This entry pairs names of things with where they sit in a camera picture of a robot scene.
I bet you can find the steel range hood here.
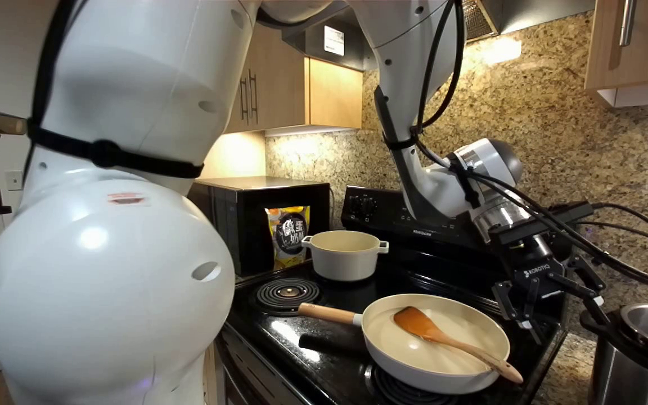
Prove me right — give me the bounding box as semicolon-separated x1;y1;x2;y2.
281;0;594;70

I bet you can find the right upper wooden cabinet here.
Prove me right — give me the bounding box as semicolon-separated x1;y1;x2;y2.
586;0;648;108

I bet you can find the wooden cabinet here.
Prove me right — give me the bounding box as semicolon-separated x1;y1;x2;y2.
228;26;363;133
586;0;648;108

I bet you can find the yellow black snack bag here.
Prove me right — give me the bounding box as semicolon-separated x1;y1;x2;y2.
265;204;312;270

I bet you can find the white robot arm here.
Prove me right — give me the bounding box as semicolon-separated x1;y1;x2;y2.
0;0;538;405

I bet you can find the left upper wooden cabinet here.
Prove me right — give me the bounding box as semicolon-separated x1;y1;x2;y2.
228;26;363;133

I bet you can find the stainless steel pressure cooker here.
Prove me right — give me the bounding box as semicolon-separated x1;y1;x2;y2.
582;304;648;405

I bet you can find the black microwave oven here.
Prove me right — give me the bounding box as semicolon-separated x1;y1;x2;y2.
190;177;331;279

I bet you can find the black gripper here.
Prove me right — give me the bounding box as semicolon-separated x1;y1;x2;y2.
494;225;612;345

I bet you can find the white frying pan wooden handle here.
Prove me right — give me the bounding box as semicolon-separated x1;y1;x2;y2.
298;293;525;394

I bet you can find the wooden spatula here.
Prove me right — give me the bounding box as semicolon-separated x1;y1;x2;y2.
394;305;522;383

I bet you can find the black electric stove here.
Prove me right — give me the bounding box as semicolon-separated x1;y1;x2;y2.
219;186;562;405

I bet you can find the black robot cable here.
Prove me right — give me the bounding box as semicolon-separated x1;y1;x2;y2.
372;0;648;289

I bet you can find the white pot with handles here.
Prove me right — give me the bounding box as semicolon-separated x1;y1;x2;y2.
303;229;390;282

